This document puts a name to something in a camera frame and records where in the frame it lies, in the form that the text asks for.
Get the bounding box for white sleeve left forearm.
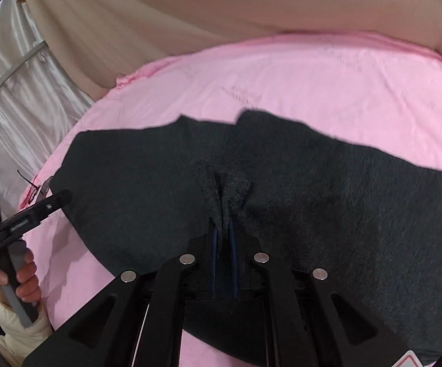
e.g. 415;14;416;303
0;301;53;367

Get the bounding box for dark grey pants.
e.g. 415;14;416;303
51;111;442;363

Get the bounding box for pink bed sheet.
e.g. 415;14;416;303
16;32;442;367

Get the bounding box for person's left hand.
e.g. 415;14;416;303
0;249;42;308

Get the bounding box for beige curtain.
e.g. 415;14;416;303
25;0;442;99

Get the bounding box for black cable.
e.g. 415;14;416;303
16;169;54;203

